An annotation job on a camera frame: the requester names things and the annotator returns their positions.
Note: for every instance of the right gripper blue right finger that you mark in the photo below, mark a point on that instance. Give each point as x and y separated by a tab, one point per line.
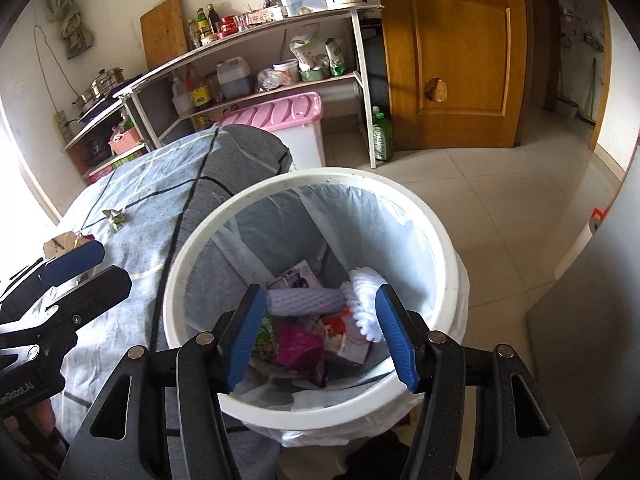
403	339

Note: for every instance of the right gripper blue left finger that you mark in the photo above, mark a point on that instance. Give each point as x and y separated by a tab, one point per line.
235	346

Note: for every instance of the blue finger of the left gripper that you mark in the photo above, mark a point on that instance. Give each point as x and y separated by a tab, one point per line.
72	262
90	299

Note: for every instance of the brown cardboard piece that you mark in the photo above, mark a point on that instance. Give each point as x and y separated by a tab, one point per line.
64	243

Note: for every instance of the green snack bag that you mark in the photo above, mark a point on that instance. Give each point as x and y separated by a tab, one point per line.
266	344

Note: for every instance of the purple snack wrapper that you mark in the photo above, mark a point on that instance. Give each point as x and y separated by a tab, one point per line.
300	350

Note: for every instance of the white trash bin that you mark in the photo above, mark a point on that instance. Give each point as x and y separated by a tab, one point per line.
330	221

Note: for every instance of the crumpled small wrapper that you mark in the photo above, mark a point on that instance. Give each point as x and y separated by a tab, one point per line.
116	219

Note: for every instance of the blue grey tablecloth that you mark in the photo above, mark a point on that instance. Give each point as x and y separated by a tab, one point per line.
131	403

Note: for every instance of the pink basket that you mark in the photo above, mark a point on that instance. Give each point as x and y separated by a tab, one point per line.
121	141

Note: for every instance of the steel pot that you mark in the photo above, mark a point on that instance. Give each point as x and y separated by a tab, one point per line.
101	86

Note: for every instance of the cooking oil bottle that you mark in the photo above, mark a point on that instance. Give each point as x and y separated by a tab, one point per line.
198	89

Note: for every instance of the green bottle on floor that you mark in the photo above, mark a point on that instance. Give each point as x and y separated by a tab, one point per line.
382	136

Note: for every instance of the pink lidded storage bin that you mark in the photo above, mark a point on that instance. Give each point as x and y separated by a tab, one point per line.
294	120

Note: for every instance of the grey plastic jug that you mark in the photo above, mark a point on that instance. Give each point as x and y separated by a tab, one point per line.
235	78

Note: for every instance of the wooden cutting board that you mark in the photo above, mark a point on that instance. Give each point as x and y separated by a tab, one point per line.
163	33

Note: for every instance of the hanging cloth rag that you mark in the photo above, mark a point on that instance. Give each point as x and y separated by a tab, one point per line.
72	30

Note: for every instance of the wooden door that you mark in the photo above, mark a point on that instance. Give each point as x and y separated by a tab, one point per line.
456	71

